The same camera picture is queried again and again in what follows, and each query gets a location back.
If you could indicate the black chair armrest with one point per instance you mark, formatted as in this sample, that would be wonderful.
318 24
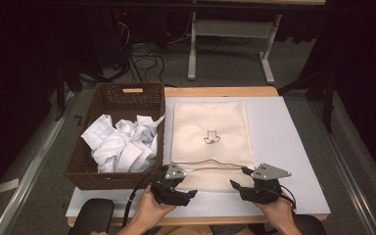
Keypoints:
310 225
93 215

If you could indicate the person's legs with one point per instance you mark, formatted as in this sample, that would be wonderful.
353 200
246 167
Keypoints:
192 231

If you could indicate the brown wicker basket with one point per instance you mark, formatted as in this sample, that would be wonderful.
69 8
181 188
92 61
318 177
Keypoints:
88 169

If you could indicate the metal floor rail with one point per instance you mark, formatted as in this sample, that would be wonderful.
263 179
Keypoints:
29 169
342 163

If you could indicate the person's right hand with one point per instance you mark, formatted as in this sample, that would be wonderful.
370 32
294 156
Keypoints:
279 212

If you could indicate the pale floor tape strip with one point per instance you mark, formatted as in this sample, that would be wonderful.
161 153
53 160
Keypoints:
6 186

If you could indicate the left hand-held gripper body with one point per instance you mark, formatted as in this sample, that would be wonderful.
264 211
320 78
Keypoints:
168 194

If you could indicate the black computer tower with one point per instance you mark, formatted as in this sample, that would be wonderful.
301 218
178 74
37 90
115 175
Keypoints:
107 39

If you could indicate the white table mat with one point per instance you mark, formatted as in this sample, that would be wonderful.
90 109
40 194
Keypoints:
280 137

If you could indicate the white desk frame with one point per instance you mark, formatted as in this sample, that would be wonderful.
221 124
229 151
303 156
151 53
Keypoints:
231 28

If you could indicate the cream mesh laundry bag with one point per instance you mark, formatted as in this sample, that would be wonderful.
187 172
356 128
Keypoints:
209 117

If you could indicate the black metal stand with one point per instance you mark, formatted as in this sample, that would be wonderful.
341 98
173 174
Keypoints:
60 91
326 91

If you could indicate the white shirt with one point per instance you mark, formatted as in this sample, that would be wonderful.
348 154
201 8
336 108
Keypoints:
120 147

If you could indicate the person's left hand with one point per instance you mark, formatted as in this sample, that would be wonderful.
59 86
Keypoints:
148 212

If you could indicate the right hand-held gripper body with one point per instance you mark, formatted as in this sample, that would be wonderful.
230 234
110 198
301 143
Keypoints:
264 192

